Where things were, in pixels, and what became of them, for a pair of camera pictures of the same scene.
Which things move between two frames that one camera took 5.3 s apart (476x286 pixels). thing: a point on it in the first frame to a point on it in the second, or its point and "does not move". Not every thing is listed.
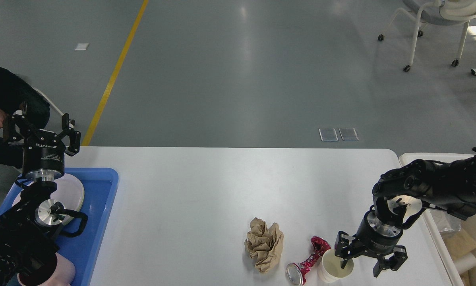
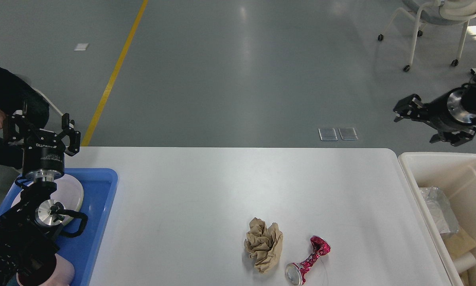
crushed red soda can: (296, 273) does not move
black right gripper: (375, 238) to (447, 113)
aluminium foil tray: (445, 221) does not move
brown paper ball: (264, 244) does not move
